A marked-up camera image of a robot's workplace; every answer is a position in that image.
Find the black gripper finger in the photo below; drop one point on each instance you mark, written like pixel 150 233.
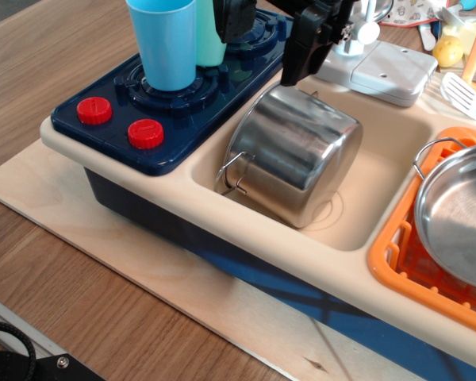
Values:
pixel 233 18
pixel 300 61

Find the stainless steel pot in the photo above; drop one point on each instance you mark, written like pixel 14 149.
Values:
pixel 290 153

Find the red stove knob right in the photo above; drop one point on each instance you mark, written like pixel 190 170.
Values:
pixel 145 134

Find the white plastic spatula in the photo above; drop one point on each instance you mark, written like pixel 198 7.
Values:
pixel 459 94

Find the mint green plastic cup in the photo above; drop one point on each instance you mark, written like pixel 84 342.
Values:
pixel 210 51

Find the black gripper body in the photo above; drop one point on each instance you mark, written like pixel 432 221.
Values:
pixel 317 22

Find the beige toy sink unit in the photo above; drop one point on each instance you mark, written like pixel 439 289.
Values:
pixel 323 267

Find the grey toy faucet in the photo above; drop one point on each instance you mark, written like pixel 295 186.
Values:
pixel 363 63

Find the light plywood board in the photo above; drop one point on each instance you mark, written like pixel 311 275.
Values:
pixel 134 307

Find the light blue plastic cup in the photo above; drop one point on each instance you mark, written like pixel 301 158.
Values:
pixel 165 35

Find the orange plastic dish rack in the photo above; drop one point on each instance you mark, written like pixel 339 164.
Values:
pixel 398 259

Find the red stove knob left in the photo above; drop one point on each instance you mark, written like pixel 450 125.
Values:
pixel 94 110

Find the patterned white cloth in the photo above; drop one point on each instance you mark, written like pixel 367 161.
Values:
pixel 409 13

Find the black metal bracket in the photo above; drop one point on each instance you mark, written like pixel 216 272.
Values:
pixel 64 367

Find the yellow toy potato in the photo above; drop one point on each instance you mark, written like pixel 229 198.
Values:
pixel 448 51

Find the navy blue toy stove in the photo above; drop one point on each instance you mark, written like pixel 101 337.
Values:
pixel 188 116

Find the stainless steel pan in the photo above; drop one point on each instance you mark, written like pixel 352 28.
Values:
pixel 445 210

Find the red stove knob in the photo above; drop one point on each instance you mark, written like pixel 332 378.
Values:
pixel 145 134
pixel 94 110

